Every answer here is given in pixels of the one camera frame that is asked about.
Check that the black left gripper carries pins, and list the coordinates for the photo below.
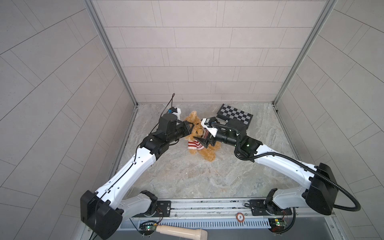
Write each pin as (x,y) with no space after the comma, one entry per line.
(186,131)

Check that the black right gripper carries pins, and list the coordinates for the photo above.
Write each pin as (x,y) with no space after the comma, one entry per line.
(212,139)

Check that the red white striped knit sweater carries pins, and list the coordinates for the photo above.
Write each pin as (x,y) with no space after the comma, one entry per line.
(194,144)

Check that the tan plush teddy bear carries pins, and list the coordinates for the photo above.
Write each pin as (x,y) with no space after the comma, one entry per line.
(208,154)

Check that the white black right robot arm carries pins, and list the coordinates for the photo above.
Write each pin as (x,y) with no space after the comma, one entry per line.
(312,192)

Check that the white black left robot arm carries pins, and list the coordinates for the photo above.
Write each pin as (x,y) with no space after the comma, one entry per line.
(104,210)

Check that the folded black chess board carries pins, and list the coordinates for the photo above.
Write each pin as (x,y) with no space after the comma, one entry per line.
(227,112)

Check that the red white poker chip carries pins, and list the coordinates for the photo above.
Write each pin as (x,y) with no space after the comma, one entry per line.
(240,217)

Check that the left green circuit board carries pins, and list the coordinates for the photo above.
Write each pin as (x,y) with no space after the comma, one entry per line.
(147,228)

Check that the green circuit board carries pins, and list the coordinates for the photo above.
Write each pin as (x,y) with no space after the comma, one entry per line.
(147,228)
(277,225)

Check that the right green circuit board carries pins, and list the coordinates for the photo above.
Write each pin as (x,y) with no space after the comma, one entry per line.
(277,225)

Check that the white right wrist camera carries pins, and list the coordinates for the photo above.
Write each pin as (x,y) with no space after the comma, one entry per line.
(207,123)

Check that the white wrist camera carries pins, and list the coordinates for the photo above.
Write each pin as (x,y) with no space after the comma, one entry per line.
(207,123)
(175,111)

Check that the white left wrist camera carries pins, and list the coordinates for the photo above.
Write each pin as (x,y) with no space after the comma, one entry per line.
(175,111)

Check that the aluminium front rail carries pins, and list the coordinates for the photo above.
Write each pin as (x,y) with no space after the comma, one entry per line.
(220,214)

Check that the beige wooden handle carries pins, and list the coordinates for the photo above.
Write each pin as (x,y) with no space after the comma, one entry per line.
(191,234)

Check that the aluminium corner frame post left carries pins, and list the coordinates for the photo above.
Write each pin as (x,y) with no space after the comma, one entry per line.
(89,5)

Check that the aluminium corner frame post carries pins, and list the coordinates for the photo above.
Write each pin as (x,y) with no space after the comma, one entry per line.
(89,5)
(324,15)

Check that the aluminium corner frame post right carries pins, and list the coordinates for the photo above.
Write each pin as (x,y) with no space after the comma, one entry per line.
(324,15)

